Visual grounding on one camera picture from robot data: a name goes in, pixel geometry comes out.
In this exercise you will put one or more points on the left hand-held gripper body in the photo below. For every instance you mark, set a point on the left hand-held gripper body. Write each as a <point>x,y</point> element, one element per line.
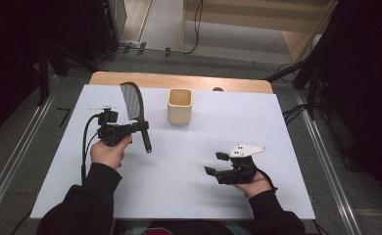
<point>110,130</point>

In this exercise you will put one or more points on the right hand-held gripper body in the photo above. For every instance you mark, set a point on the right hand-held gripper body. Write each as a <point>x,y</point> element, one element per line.
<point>241,173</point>

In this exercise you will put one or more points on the dark kitchen cleaver knife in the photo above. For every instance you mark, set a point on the dark kitchen cleaver knife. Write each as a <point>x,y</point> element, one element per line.
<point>133,101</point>

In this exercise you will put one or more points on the person's right hand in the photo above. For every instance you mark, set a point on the person's right hand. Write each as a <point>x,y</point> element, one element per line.
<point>256,189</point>

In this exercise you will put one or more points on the person's left hand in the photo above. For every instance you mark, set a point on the person's left hand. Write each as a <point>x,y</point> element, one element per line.
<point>109,155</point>

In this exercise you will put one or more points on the white board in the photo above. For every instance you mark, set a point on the white board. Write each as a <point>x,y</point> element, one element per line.
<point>192,156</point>

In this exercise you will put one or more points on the beige square cup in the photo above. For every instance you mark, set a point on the beige square cup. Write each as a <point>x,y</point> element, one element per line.
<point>179,111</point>

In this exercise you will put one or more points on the wooden table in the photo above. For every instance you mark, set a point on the wooden table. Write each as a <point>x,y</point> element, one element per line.
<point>107,79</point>

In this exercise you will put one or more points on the dark round table grommet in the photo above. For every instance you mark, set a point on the dark round table grommet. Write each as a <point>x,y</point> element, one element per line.
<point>217,89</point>

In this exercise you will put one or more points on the black cabinet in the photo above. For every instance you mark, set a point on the black cabinet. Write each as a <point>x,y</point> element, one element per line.
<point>97,26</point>

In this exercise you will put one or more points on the black metal stand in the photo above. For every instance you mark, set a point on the black metal stand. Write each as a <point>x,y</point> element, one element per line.
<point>313,81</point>

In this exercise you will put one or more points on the light wooden shelf unit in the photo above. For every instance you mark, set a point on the light wooden shelf unit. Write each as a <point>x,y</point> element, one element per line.
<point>251,16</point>

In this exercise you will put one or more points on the metal floor rail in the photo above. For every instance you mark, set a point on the metal floor rail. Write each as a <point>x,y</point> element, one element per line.
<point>19,153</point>
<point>329,169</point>

